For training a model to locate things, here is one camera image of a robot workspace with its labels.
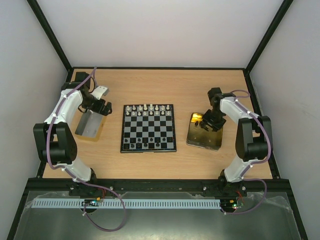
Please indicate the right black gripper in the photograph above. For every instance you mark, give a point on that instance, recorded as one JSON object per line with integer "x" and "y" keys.
{"x": 213, "y": 122}

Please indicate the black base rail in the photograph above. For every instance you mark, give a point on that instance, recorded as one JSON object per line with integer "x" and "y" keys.
{"x": 206, "y": 188}

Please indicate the gold tin with black pieces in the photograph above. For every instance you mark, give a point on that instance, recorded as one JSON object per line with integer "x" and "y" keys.
{"x": 202, "y": 138}

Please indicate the silver gold tin lid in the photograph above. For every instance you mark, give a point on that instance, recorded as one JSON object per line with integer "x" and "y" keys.
{"x": 90, "y": 126}

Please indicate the white slotted cable duct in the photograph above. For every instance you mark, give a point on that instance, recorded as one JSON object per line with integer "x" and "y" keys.
{"x": 72, "y": 203}

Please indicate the black silver chess board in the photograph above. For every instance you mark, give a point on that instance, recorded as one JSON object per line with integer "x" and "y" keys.
{"x": 155, "y": 121}

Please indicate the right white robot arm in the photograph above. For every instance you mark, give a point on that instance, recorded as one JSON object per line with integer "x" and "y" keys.
{"x": 253, "y": 142}

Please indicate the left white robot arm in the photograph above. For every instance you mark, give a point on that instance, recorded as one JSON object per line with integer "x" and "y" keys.
{"x": 55, "y": 142}

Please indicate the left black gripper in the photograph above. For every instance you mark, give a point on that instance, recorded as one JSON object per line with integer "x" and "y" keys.
{"x": 99, "y": 108}

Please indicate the black aluminium frame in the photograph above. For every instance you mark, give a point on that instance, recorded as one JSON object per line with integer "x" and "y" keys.
{"x": 275, "y": 182}

